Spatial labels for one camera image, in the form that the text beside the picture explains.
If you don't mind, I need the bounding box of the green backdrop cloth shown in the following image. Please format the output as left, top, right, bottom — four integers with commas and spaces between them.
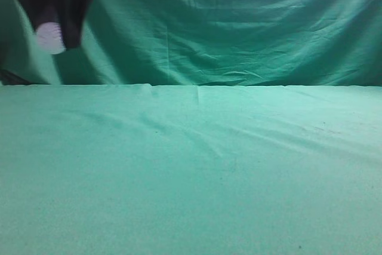
1, 0, 381, 86

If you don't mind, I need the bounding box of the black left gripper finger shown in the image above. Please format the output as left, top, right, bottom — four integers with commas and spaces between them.
63, 0, 93, 49

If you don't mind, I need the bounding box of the green table cloth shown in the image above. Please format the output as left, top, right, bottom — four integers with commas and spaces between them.
1, 85, 381, 254

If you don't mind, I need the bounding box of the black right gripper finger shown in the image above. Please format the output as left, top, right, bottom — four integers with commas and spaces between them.
17, 0, 60, 33

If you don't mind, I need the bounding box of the white dimpled golf ball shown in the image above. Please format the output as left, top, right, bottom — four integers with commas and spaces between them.
35, 22, 66, 55

